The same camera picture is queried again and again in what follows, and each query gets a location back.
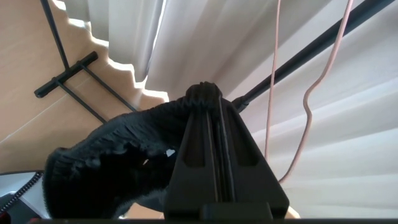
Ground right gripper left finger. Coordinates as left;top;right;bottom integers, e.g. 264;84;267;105
164;108;220;218

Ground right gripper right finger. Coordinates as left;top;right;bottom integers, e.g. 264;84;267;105
217;98;290;218

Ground black shorts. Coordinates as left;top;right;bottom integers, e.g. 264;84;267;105
42;82;223;220

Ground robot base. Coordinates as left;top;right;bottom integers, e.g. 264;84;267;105
0;170;50;224

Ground pink clothes hanger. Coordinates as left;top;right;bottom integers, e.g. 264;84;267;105
264;0;354;184

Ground black clothes rack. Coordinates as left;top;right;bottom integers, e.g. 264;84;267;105
34;0;396;124

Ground beige curtain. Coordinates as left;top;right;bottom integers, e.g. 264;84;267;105
62;0;398;218

